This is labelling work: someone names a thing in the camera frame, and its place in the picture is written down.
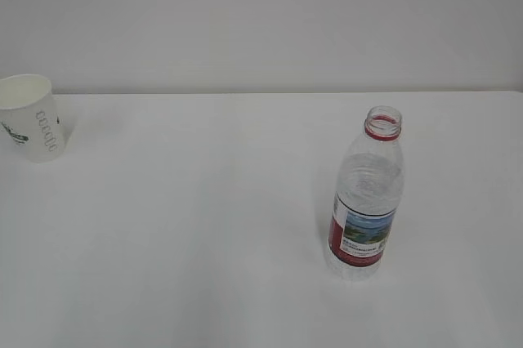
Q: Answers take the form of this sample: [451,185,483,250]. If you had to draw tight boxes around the white paper cup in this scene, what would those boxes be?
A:
[1,74,65,163]

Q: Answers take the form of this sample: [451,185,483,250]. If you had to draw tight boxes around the clear plastic water bottle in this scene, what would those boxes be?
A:
[326,105,405,281]

